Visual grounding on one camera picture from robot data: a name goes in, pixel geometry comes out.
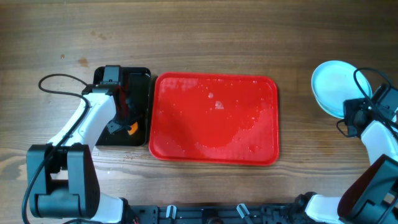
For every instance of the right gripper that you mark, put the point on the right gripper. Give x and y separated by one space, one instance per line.
349 104

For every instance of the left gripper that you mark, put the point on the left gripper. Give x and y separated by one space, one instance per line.
125 116

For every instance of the orange sponge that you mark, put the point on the orange sponge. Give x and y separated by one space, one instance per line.
133 128

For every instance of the light blue plate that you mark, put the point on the light blue plate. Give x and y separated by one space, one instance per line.
333 112
335 81

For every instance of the light blue plate top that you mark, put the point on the light blue plate top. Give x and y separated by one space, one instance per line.
333 112

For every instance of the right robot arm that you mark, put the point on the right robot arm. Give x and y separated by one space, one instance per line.
373 196

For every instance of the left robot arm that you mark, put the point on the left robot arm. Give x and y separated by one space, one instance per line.
62 181

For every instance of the black rectangular water tray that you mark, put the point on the black rectangular water tray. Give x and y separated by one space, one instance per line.
130 77

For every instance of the red plastic serving tray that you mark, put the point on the red plastic serving tray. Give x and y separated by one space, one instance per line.
217 118

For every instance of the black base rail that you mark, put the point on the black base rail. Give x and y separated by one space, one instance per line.
261 214

